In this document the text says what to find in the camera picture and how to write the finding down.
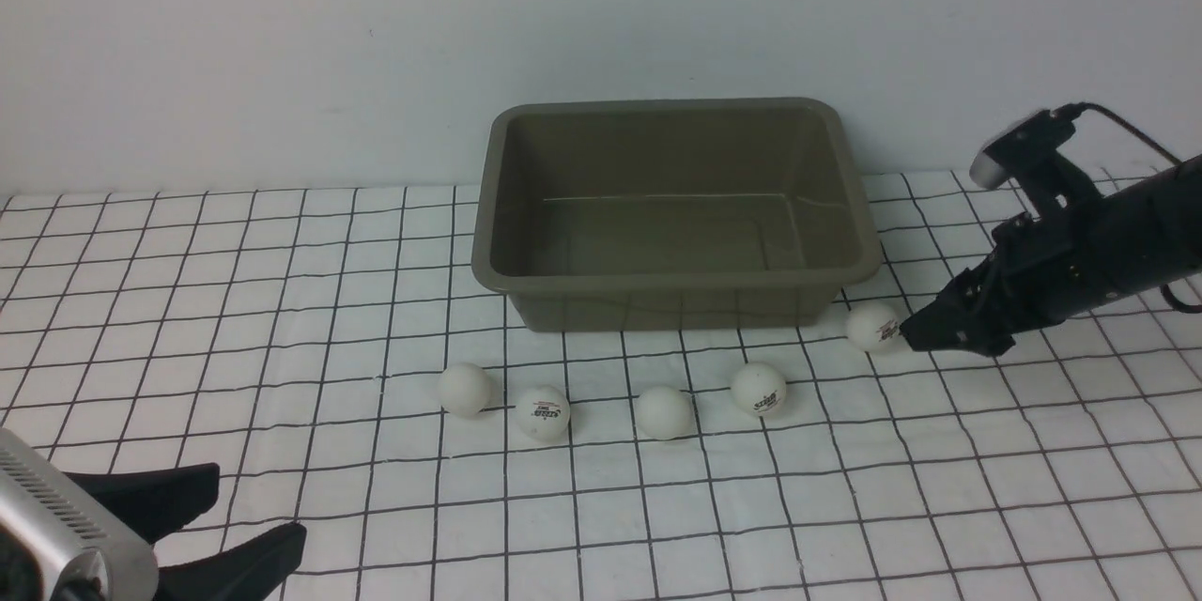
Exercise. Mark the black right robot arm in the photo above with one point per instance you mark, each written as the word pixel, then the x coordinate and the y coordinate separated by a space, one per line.
pixel 1143 237

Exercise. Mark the white black grid tablecloth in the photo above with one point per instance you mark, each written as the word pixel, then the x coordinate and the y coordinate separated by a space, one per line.
pixel 296 338

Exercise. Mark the white ping-pong ball red logo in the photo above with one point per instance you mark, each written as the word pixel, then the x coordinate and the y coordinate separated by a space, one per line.
pixel 542 413

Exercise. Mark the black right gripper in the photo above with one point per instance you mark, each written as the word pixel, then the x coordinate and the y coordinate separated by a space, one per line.
pixel 1036 277

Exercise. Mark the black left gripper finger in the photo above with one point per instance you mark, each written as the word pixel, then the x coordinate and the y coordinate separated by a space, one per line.
pixel 251 571
pixel 155 504

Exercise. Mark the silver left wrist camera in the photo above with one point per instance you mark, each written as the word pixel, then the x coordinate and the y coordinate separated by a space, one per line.
pixel 61 544

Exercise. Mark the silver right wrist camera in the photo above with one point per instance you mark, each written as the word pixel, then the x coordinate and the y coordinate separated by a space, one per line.
pixel 1024 146

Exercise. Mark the plain white ping-pong ball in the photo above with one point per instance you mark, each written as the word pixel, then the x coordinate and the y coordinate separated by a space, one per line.
pixel 663 414

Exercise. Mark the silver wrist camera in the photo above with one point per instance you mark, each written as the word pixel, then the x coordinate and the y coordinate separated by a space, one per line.
pixel 1024 146
pixel 61 544

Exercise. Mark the olive green plastic bin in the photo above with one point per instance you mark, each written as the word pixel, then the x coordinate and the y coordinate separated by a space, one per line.
pixel 663 215

